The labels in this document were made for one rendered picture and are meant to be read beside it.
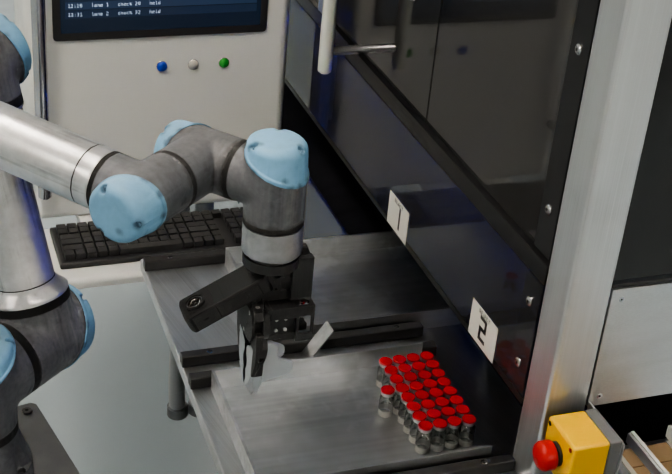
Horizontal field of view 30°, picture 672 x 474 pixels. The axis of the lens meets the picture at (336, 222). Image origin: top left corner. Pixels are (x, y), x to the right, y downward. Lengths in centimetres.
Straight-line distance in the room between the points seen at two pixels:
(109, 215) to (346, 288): 82
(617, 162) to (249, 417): 67
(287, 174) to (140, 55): 96
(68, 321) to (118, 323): 176
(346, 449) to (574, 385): 34
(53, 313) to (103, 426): 144
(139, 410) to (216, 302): 177
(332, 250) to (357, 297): 15
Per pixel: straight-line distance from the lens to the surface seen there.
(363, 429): 185
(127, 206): 139
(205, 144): 150
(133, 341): 354
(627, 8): 145
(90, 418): 327
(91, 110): 240
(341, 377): 194
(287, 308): 155
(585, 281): 161
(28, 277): 181
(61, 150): 147
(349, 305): 211
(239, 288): 153
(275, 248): 150
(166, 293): 212
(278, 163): 144
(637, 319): 169
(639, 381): 176
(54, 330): 183
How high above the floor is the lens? 203
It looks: 29 degrees down
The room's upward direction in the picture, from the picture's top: 5 degrees clockwise
